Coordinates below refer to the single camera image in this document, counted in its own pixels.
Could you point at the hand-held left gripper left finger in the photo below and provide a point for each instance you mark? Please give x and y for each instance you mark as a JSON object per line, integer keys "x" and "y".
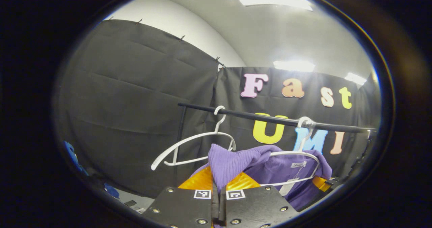
{"x": 182, "y": 207}

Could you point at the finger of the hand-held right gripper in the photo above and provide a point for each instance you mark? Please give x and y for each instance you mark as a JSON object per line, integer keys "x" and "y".
{"x": 320, "y": 183}

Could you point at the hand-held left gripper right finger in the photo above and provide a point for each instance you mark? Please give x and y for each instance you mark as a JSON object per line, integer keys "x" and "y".
{"x": 256, "y": 207}

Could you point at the white clothes hanger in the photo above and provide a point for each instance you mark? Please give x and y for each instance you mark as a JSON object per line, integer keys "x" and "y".
{"x": 303, "y": 133}
{"x": 189, "y": 141}

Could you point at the purple ribbed garment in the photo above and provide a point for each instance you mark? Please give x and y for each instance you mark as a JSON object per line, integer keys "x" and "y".
{"x": 229, "y": 160}

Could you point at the white empty clothes hanger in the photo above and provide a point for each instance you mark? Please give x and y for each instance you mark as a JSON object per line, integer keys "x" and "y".
{"x": 189, "y": 141}

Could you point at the black metal clothes rack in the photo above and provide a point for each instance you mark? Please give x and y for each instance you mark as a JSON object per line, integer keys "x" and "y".
{"x": 263, "y": 117}

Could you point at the small dark floor item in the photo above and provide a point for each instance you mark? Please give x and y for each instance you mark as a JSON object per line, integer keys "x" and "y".
{"x": 130, "y": 203}

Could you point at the black backdrop cloth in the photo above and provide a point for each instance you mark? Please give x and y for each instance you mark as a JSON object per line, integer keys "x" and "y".
{"x": 135, "y": 103}

